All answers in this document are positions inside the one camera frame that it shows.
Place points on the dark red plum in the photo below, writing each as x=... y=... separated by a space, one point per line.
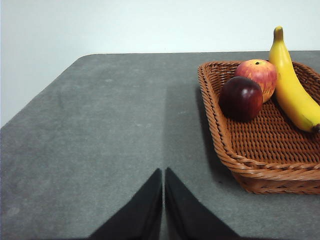
x=240 y=100

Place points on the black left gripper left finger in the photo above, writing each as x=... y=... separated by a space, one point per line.
x=142 y=215

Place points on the yellow banana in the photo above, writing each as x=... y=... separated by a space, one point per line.
x=287 y=87

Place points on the brown woven wicker basket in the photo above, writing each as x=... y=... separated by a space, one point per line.
x=262 y=140

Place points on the red and yellow apple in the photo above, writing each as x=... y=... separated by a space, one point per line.
x=260 y=75

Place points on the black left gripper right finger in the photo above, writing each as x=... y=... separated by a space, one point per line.
x=185 y=215

